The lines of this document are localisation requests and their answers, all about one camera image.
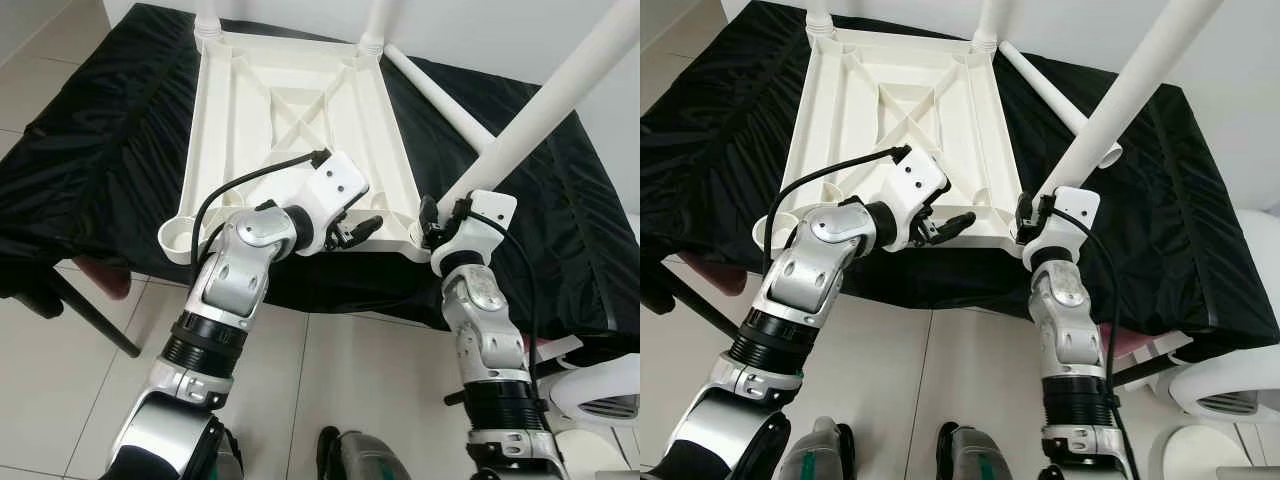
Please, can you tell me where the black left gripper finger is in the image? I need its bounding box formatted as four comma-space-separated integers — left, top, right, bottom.
934, 209, 979, 243
345, 212, 385, 247

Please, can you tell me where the white plastic children table top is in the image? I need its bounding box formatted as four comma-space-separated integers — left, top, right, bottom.
751, 24, 1038, 263
157, 28, 433, 267

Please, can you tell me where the black metal table leg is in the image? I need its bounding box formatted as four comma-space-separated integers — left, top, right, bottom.
38, 263, 142, 360
1109, 349, 1183, 388
444, 345, 601, 407
648, 263, 743, 343

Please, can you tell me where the white dome-shaped appliance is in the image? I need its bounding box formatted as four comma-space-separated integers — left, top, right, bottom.
1164, 338, 1280, 423
545, 348, 641, 423

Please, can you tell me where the black cloth table cover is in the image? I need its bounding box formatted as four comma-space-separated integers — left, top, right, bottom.
640, 0, 1280, 338
0, 3, 641, 343

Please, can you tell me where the grey left robot leg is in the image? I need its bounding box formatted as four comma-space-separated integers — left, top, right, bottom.
214, 428, 247, 480
779, 417, 858, 480

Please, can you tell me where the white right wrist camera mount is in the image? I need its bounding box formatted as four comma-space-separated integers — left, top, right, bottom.
1021, 186, 1102, 273
429, 189, 519, 278

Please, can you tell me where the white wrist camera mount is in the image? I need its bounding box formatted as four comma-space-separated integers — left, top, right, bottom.
429, 189, 519, 278
1021, 186, 1102, 273
884, 144, 952, 253
288, 150, 370, 257

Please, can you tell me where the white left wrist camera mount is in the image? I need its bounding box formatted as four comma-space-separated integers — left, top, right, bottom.
288, 150, 370, 257
884, 144, 952, 253

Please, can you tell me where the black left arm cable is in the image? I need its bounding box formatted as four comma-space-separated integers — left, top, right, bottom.
764, 144, 914, 278
189, 147, 333, 253

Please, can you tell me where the pink table frame corner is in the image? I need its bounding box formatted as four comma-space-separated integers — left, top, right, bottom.
70, 254, 133, 300

